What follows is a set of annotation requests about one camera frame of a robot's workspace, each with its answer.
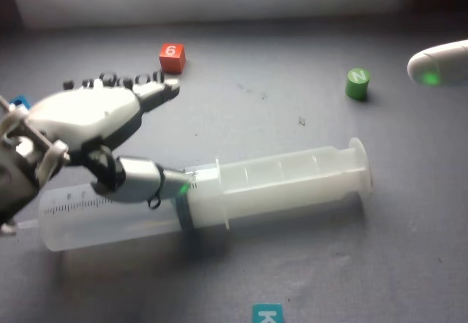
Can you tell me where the grey table cloth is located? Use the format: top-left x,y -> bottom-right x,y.
0,19 -> 468,323

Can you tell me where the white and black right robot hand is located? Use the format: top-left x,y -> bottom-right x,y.
407,39 -> 468,88

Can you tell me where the red cube block number 6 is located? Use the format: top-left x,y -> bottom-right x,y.
159,42 -> 186,75

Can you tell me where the green cylinder block letter N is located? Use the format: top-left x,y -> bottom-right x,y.
344,68 -> 371,102

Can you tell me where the large translucent plastic syringe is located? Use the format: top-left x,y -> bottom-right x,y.
16,137 -> 374,253

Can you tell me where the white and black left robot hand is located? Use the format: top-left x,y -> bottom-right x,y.
27,70 -> 198,210

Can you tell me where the blue block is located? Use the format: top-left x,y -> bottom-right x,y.
9,95 -> 30,110

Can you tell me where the teal block letter K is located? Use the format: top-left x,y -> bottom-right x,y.
251,303 -> 284,323

